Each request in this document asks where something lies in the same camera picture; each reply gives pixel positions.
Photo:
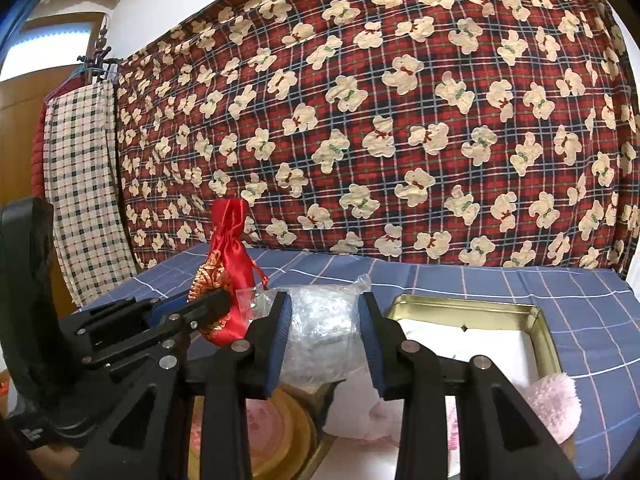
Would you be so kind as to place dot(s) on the red plaid bear blanket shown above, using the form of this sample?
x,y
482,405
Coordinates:
x,y
473,132

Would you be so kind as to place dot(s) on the blue plaid sheet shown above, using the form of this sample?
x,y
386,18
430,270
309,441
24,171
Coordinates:
x,y
593,318

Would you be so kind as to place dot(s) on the pink fluffy cloth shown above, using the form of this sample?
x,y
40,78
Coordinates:
x,y
554,399

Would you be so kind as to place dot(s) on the clear plastic bag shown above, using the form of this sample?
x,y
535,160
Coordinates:
x,y
324,343

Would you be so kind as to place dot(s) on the gold metal tin box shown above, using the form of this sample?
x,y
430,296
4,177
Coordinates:
x,y
454,363

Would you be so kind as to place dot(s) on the red gold drawstring pouch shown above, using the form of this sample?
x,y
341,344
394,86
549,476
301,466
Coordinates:
x,y
229,267

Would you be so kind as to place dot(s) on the white plush toy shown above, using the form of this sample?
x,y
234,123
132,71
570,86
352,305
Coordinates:
x,y
358,413

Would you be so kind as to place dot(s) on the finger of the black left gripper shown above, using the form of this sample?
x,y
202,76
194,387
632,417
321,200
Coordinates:
x,y
149,320
120,344

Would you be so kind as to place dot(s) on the cream green checked cloth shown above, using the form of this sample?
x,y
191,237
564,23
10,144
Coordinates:
x,y
80,181

